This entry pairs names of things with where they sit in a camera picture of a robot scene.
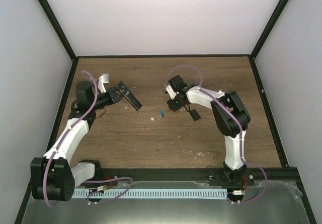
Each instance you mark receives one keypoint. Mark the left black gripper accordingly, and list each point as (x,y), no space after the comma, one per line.
(113,96)

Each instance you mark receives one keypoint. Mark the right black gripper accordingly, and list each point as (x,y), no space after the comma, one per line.
(173,106)

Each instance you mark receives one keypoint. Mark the black remote control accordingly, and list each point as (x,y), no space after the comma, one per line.
(129,96)

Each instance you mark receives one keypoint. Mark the black battery cover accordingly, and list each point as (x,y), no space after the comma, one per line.
(195,115)

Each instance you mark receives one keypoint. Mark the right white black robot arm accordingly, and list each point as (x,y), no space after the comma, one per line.
(230,114)

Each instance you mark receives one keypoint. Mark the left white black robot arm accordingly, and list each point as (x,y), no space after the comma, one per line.
(52,178)

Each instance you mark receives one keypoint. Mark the metal sheet front panel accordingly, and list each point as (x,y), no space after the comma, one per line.
(264,202)

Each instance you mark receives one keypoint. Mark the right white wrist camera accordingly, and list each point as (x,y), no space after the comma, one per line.
(169,90)

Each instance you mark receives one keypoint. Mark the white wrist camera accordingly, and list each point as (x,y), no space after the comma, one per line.
(102,80)
(169,90)

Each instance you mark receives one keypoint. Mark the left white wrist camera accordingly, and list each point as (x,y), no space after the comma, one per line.
(102,80)

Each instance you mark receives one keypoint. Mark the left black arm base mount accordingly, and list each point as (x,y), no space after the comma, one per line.
(87,176)

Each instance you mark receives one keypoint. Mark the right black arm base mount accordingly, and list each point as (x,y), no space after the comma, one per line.
(225,177)

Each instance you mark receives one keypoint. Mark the light blue slotted cable duct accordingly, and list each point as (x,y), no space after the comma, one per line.
(153,194)

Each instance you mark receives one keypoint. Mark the black aluminium frame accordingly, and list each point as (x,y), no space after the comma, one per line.
(264,35)

